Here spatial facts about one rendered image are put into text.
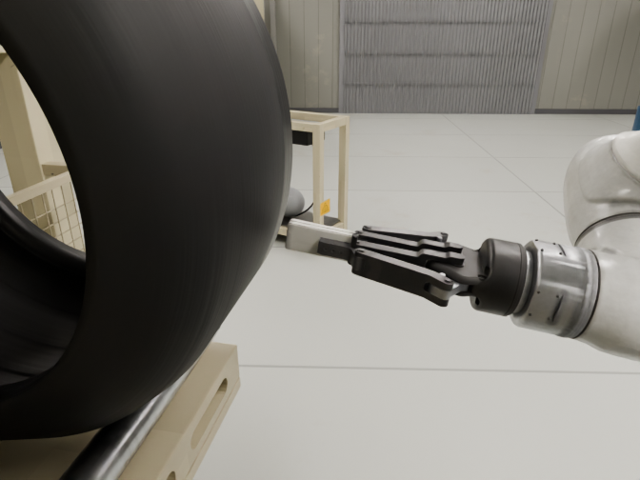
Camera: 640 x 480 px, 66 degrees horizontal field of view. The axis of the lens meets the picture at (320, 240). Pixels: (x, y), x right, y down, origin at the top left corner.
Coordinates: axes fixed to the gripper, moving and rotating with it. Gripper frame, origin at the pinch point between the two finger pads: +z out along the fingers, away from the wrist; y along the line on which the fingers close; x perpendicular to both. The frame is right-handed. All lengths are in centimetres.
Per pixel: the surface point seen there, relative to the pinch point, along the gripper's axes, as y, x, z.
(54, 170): -57, 22, 75
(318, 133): -222, 38, 39
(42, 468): 9.8, 32.8, 28.1
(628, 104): -835, 38, -346
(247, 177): 10.3, -8.7, 5.2
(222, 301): 12.5, 1.8, 5.8
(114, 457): 15.5, 20.0, 14.6
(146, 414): 9.7, 20.0, 14.5
